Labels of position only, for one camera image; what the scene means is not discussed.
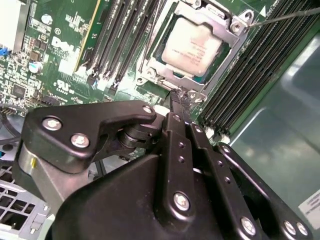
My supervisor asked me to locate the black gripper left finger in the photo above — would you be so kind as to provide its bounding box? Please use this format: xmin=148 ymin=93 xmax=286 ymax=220
xmin=18 ymin=87 xmax=199 ymax=221

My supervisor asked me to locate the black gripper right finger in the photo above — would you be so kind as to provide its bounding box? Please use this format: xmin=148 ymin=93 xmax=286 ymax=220
xmin=179 ymin=86 xmax=315 ymax=240

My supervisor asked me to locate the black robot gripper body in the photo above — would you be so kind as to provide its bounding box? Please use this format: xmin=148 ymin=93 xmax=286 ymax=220
xmin=12 ymin=154 xmax=261 ymax=240

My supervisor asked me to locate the silver square CPU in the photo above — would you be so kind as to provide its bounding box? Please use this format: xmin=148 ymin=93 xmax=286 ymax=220
xmin=161 ymin=17 xmax=224 ymax=78

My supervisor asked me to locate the thin metal locking lever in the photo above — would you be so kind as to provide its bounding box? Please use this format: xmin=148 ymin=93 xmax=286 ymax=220
xmin=139 ymin=0 xmax=163 ymax=75
xmin=246 ymin=7 xmax=320 ymax=28

